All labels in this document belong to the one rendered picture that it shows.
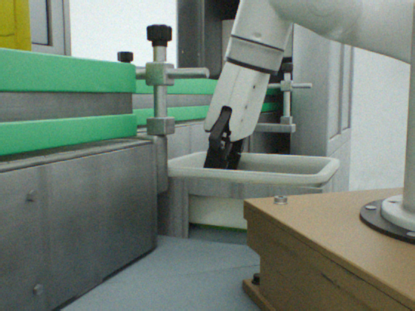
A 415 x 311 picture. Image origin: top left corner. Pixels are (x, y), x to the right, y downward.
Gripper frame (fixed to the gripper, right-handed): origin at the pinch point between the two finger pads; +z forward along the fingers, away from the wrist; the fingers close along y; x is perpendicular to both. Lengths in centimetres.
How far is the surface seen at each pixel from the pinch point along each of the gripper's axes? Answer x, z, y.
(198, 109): -14.2, -2.8, -21.9
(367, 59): -4, -27, -347
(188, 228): 1.1, 5.7, 10.3
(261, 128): -7.0, 1.9, -49.1
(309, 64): -4, -16, -72
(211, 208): 3.2, 2.0, 10.1
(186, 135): -11.5, 0.6, -12.6
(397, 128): 39, 20, -344
